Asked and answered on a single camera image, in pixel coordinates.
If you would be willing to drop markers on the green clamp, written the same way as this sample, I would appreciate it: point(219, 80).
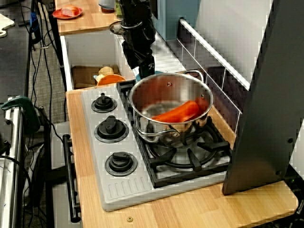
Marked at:
point(28, 111)

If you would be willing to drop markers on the dark tile backsplash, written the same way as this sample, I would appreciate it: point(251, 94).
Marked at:
point(228, 88)

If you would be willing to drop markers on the white kitchen cabinet front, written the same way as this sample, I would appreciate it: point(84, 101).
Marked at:
point(57, 152)

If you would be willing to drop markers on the grey stove plate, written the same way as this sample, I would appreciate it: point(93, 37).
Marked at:
point(128, 190)

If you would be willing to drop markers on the black desk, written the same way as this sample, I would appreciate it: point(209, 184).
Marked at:
point(12, 66)

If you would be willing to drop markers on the wooden countertop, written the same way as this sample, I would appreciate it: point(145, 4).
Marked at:
point(190, 209)

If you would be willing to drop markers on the pink orange toy food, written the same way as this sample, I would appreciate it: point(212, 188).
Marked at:
point(70, 10)

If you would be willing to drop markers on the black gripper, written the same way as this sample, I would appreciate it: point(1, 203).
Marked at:
point(140, 40)

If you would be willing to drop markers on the orange toy vegetable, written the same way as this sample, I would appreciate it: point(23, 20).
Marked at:
point(178, 112)

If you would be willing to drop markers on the yellow toy food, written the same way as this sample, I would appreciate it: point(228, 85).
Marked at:
point(106, 70)

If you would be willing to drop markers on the green can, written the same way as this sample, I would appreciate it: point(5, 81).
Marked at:
point(118, 9)

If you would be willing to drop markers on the black burner grate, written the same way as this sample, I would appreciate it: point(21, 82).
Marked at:
point(190, 177)

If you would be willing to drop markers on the white toy sink unit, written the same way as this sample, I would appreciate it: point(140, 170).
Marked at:
point(95, 47)

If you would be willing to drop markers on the stainless steel pot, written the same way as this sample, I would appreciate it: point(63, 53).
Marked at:
point(166, 95)

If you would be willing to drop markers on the grey blue cup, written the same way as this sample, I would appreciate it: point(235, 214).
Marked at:
point(107, 4)

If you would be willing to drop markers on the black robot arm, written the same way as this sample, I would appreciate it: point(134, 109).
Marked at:
point(135, 12)

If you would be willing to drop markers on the white cutting board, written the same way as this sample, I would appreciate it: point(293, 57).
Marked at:
point(6, 23)

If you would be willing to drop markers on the teal toy appliance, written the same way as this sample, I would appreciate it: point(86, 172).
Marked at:
point(175, 21)

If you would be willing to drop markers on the red plastic plate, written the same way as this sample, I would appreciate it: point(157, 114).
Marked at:
point(58, 14)

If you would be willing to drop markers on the black stove knob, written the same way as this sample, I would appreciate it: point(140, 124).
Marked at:
point(104, 103)
point(111, 129)
point(121, 164)

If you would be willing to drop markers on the wooden side table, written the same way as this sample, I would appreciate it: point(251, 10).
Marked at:
point(90, 22)

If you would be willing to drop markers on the dark range hood panel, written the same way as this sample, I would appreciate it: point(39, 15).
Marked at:
point(266, 107)

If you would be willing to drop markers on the orange plastic bowl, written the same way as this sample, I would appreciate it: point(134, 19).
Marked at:
point(111, 79)

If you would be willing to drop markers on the aluminium frame rail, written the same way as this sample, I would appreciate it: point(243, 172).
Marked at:
point(14, 154)

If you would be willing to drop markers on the glass pot lid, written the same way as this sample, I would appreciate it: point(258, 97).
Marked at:
point(115, 28)

